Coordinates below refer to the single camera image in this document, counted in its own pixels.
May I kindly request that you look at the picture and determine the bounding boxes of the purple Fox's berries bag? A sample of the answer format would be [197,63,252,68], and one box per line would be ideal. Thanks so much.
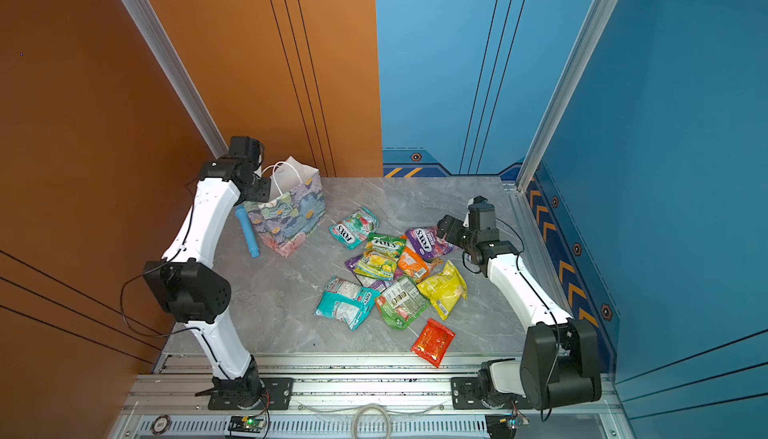
[405,226,455,262]

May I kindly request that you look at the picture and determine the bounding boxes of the floral paper gift bag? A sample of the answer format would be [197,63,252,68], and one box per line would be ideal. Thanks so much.
[243,156,326,258]

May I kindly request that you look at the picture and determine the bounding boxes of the green Fox's candy bag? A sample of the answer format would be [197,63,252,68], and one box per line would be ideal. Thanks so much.
[353,233,406,281]

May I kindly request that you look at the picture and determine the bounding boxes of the teal Fox's candy bag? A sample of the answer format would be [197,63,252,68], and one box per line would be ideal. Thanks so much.
[329,206,380,250]

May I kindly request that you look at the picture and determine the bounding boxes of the teal white snack bag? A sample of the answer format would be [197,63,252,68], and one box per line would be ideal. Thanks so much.
[315,276,380,331]

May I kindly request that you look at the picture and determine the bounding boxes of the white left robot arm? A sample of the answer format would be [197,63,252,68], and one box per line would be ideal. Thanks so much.
[142,136,270,409]

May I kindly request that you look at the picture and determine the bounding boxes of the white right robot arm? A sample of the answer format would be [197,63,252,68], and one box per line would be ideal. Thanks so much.
[437,196,602,412]

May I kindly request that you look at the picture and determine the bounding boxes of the orange snack bag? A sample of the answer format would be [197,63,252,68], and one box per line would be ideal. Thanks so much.
[398,247,444,284]

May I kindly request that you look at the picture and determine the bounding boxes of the yellow snack bag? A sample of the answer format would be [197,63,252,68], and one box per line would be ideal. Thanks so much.
[417,260,468,320]

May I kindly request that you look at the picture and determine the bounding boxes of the green snack bag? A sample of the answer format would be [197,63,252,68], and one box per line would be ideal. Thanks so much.
[376,276,429,330]

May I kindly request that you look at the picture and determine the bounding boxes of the red snack packet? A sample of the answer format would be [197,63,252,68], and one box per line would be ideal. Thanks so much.
[411,319,455,368]

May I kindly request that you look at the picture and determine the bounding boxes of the right circuit board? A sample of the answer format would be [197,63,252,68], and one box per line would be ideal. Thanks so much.
[485,414,530,439]

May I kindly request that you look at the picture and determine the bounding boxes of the green circuit board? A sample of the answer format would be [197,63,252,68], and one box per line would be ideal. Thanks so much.
[227,415,269,438]

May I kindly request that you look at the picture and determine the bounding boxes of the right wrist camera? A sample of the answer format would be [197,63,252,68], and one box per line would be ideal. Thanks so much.
[467,196,497,233]

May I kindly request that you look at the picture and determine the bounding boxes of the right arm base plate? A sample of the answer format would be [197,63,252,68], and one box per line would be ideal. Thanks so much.
[450,376,530,410]

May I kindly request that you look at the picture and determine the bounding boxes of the white cable loop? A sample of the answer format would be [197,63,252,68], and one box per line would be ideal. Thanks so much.
[298,401,448,439]

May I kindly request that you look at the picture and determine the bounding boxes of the aluminium frame rail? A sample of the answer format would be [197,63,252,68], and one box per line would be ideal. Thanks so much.
[111,353,632,438]

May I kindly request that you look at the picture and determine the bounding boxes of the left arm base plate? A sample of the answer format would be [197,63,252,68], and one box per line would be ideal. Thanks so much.
[197,377,294,411]

